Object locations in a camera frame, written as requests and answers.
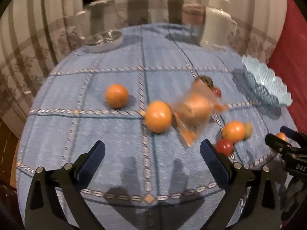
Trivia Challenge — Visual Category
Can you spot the blue checked tablecloth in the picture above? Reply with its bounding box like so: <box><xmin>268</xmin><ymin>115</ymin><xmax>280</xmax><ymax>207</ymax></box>
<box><xmin>16</xmin><ymin>23</ymin><xmax>294</xmax><ymax>230</ymax></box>

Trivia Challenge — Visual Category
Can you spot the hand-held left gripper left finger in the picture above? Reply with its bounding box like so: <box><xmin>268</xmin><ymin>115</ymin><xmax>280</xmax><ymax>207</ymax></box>
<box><xmin>26</xmin><ymin>140</ymin><xmax>106</xmax><ymax>230</ymax></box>

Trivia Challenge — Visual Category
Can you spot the small green-brown fruit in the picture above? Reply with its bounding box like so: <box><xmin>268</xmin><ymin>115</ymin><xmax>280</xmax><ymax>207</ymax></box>
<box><xmin>243</xmin><ymin>123</ymin><xmax>254</xmax><ymax>139</ymax></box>

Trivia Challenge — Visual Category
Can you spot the brown walnut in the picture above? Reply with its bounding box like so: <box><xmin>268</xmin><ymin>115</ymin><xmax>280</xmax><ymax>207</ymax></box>
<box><xmin>199</xmin><ymin>75</ymin><xmax>214</xmax><ymax>88</ymax></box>

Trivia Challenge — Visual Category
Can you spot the clear glass jar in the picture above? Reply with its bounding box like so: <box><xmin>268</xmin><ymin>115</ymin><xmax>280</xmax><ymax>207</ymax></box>
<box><xmin>83</xmin><ymin>0</ymin><xmax>123</xmax><ymax>41</ymax></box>

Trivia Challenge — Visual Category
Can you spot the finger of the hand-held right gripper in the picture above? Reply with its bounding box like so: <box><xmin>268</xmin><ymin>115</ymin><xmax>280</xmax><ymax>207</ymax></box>
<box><xmin>265</xmin><ymin>134</ymin><xmax>298</xmax><ymax>159</ymax></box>
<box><xmin>281</xmin><ymin>126</ymin><xmax>307</xmax><ymax>146</ymax></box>

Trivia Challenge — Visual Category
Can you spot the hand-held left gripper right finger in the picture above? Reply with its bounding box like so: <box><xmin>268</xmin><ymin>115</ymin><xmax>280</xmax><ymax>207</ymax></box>
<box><xmin>200</xmin><ymin>139</ymin><xmax>281</xmax><ymax>230</ymax></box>

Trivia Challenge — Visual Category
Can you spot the red cushion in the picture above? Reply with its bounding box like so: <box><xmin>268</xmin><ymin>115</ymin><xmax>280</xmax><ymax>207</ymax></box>
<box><xmin>266</xmin><ymin>0</ymin><xmax>307</xmax><ymax>135</ymax></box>

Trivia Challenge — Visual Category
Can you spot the striped patterned beige curtain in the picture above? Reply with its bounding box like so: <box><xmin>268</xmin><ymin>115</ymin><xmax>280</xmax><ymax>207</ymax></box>
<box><xmin>0</xmin><ymin>0</ymin><xmax>288</xmax><ymax>130</ymax></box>

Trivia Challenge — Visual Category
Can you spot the light blue lace-pattern plastic bowl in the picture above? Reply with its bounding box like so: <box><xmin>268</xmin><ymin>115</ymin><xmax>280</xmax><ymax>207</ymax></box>
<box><xmin>241</xmin><ymin>55</ymin><xmax>292</xmax><ymax>107</ymax></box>

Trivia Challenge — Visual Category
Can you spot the small glass dish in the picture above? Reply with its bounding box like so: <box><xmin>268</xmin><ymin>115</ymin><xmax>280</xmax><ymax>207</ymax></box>
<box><xmin>84</xmin><ymin>30</ymin><xmax>123</xmax><ymax>53</ymax></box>

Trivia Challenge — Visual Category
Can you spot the white thermos jug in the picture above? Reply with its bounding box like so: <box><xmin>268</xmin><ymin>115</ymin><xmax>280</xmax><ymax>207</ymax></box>
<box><xmin>199</xmin><ymin>0</ymin><xmax>238</xmax><ymax>51</ymax></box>

